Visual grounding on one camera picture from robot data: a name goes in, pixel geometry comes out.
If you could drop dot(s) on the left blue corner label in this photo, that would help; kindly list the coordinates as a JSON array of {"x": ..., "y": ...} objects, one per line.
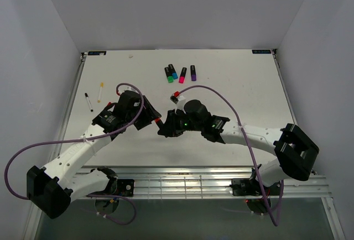
[{"x": 96, "y": 53}]

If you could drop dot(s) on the blue cap black highlighter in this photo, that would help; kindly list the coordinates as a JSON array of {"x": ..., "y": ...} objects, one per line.
[{"x": 173, "y": 71}]

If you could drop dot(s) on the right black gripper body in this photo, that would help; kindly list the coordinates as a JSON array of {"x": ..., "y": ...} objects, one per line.
[{"x": 180, "y": 123}]

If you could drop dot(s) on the yellow cap white marker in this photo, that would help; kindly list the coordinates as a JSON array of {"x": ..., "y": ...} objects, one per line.
[{"x": 99, "y": 98}]

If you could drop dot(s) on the black cap white marker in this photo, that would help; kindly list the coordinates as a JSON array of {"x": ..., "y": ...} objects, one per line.
[{"x": 88, "y": 102}]

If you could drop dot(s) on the aluminium frame rail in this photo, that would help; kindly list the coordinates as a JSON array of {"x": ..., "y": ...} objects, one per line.
[{"x": 156, "y": 183}]

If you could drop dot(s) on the purple cap black highlighter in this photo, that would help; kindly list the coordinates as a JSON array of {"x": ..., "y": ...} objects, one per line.
[{"x": 193, "y": 73}]

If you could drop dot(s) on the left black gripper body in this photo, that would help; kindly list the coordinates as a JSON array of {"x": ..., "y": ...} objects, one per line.
[{"x": 147, "y": 115}]

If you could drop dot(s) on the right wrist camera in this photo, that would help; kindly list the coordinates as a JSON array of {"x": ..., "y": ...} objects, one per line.
[{"x": 179, "y": 100}]

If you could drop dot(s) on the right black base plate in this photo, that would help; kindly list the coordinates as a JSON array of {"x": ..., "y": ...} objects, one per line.
[{"x": 251, "y": 187}]

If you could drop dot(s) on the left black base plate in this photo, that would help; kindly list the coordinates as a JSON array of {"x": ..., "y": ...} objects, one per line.
[{"x": 119, "y": 187}]

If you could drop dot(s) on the pink cap black highlighter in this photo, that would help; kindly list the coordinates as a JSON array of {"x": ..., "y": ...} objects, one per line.
[{"x": 182, "y": 75}]

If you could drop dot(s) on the right blue corner label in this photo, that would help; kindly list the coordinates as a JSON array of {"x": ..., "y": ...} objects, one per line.
[{"x": 261, "y": 51}]

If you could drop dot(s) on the blue corner label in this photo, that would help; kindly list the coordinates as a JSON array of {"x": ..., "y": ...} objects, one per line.
[
  {"x": 96, "y": 53},
  {"x": 261, "y": 51}
]

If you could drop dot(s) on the green cap black highlighter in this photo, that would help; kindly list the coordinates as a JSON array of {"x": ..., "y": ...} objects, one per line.
[{"x": 168, "y": 75}]

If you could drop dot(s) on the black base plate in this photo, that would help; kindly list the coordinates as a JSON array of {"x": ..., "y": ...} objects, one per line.
[
  {"x": 251, "y": 187},
  {"x": 119, "y": 187}
]

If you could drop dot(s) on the orange black highlighter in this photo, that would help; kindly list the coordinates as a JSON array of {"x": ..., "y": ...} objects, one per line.
[{"x": 159, "y": 123}]

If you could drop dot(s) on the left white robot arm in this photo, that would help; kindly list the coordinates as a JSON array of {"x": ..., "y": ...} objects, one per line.
[{"x": 54, "y": 187}]

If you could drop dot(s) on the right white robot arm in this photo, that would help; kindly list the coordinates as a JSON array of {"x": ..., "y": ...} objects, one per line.
[{"x": 295, "y": 152}]

